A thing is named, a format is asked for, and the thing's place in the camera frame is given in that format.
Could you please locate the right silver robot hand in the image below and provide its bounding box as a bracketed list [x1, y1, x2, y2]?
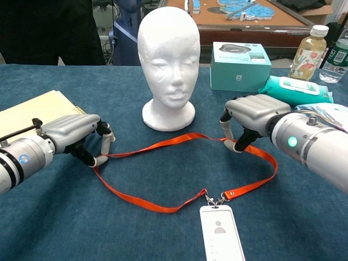
[219, 94, 291, 153]

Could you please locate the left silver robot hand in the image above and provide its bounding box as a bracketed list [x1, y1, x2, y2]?
[40, 114, 116, 167]

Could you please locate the orange lanyard strap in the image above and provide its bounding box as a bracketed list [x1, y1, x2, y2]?
[93, 132, 278, 213]

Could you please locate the white badge holder card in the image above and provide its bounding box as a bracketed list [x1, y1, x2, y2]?
[200, 194, 247, 261]

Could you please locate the white foam mannequin head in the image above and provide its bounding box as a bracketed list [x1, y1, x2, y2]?
[137, 5, 201, 133]

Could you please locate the green wet wipes pack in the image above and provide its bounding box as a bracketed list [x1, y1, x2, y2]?
[257, 75, 334, 107]

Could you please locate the teal product box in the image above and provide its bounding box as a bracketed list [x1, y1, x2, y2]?
[209, 41, 272, 93]

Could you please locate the cream spiral notebook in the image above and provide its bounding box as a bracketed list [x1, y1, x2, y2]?
[0, 90, 88, 150]

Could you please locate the yellow tea bottle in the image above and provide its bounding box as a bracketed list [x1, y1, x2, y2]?
[287, 24, 330, 82]

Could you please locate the brown mahjong table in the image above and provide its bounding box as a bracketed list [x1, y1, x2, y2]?
[163, 0, 338, 59]

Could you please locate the light blue wipes pack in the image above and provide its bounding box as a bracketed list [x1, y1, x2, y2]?
[295, 102, 348, 134]

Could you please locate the clear water bottle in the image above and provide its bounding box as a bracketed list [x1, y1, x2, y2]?
[319, 27, 348, 84]

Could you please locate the blue mahjong tile layout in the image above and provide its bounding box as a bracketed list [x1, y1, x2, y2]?
[191, 0, 275, 21]

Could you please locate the person in black clothes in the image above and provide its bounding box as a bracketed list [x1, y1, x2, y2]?
[0, 0, 106, 66]

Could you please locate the blue machine base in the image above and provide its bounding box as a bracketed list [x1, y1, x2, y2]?
[108, 0, 164, 66]

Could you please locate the blue felt table cover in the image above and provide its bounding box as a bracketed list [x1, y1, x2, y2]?
[0, 64, 348, 261]

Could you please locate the brown cardboard box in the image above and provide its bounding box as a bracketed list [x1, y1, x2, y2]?
[299, 4, 343, 25]

